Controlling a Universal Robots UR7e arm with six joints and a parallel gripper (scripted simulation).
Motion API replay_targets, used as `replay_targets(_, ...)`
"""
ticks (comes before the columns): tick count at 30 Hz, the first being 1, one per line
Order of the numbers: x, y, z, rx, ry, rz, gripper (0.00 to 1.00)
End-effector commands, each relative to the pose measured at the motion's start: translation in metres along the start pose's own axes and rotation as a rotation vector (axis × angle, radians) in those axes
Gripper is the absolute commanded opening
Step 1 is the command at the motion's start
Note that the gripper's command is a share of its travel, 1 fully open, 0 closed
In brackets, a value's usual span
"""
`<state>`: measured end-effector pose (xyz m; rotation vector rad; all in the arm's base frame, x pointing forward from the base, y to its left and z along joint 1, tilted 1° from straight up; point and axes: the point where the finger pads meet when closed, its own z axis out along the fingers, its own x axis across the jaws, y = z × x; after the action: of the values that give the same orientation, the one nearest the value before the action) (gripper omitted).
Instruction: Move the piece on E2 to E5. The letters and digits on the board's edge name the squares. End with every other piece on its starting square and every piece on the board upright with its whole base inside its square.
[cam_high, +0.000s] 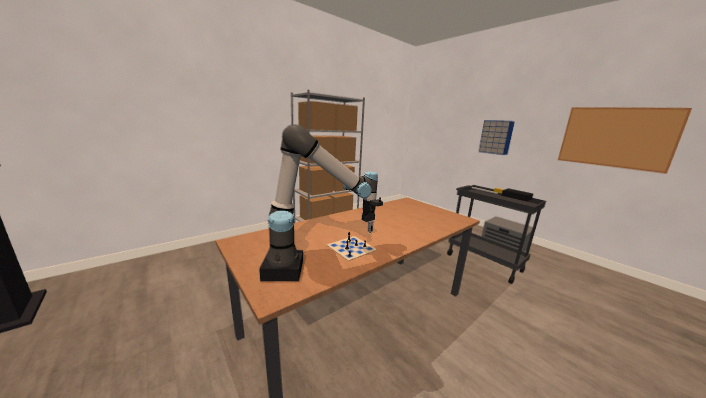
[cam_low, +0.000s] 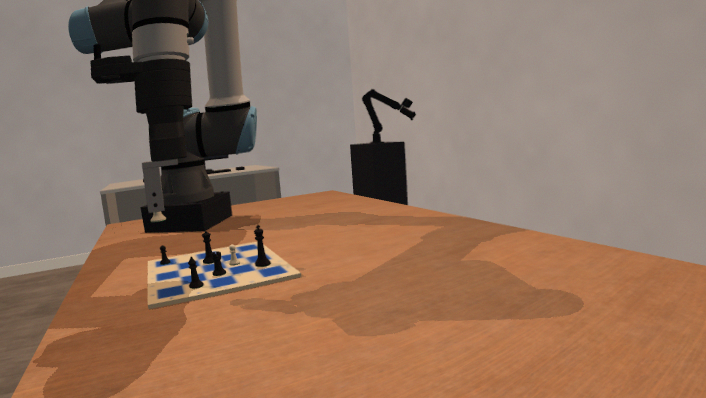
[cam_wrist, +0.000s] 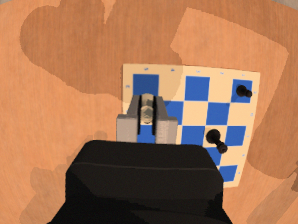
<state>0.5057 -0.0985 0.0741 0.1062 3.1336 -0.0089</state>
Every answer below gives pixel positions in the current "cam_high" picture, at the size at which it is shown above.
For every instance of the blue and cream chessboard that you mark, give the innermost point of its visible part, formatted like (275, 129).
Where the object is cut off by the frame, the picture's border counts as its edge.
(356, 251)

